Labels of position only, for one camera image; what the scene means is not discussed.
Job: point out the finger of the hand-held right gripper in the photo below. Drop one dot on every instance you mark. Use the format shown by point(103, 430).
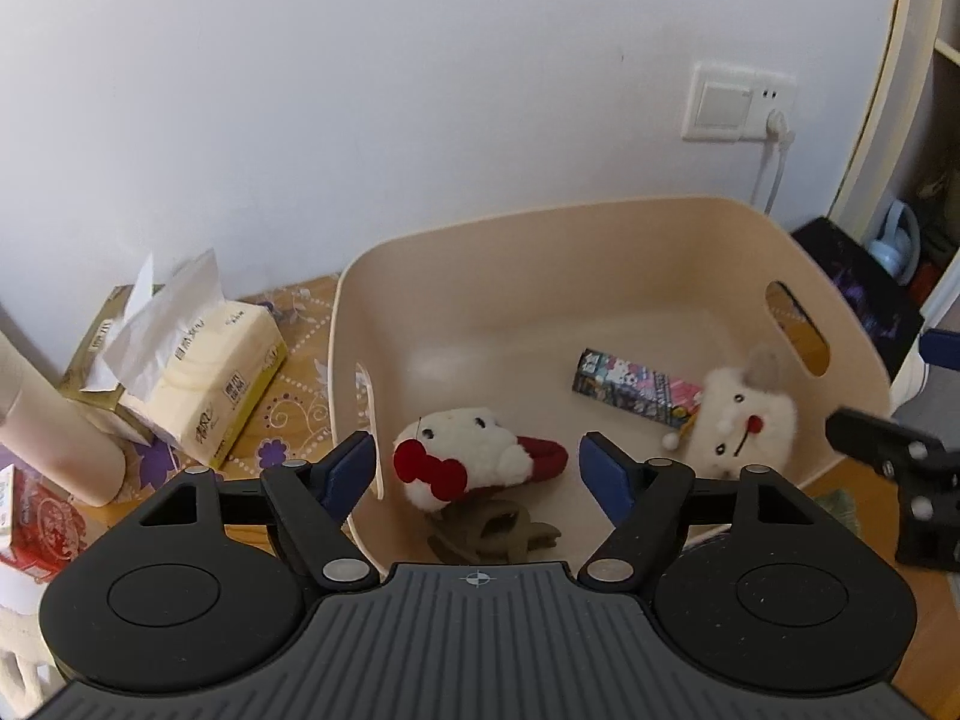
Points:
point(943, 350)
point(877, 442)

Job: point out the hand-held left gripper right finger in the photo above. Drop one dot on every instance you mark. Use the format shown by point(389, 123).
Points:
point(600, 474)

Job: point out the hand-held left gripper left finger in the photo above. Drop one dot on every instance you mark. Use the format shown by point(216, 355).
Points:
point(349, 466)

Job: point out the green striped cloth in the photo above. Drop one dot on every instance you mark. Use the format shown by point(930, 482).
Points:
point(844, 517)

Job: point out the beige plastic storage bin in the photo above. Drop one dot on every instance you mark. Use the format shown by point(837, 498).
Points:
point(525, 300)

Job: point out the wooden desktop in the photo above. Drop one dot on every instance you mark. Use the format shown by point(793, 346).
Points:
point(855, 495)

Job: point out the purple floral table mat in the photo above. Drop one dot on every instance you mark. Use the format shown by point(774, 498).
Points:
point(300, 390)

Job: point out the printed snack box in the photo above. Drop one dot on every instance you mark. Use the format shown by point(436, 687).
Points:
point(622, 382)

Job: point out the black board with purple print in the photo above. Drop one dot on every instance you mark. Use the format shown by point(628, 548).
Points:
point(855, 285)

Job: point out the light blue headphones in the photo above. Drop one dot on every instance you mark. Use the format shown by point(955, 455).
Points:
point(896, 247)

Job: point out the white plush with red bow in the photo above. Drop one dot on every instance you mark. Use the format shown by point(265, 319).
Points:
point(472, 450)

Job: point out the brown hair claw clip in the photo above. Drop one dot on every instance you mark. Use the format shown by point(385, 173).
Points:
point(487, 532)

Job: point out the white plush with red nose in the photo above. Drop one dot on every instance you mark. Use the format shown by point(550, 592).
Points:
point(739, 420)

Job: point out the yellow white tissue pack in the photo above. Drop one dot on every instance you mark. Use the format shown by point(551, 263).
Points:
point(210, 375)

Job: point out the white plug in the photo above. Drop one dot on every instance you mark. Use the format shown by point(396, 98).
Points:
point(778, 127)

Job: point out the gold tissue box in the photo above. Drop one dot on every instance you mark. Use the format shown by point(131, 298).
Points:
point(90, 360)

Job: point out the white cylindrical bottle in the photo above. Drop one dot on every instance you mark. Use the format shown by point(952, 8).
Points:
point(60, 450)

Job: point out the red white box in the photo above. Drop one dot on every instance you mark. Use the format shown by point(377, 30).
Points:
point(45, 532)

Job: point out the cream door frame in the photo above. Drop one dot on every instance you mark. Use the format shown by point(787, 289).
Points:
point(900, 90)

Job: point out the white wall switch socket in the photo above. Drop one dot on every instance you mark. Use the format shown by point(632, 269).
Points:
point(720, 105)

